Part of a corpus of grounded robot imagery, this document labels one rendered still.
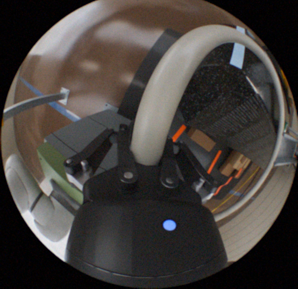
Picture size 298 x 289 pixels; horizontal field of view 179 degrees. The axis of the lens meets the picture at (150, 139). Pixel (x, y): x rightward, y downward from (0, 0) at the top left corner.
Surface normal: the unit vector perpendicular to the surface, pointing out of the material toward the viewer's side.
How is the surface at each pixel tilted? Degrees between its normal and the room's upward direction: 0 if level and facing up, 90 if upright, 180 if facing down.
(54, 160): 90
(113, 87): 0
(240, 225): 90
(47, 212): 86
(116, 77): 0
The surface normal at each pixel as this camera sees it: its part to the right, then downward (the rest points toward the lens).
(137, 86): -0.04, 0.38
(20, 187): 0.87, -0.49
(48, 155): 0.48, -0.80
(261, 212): -0.87, -0.46
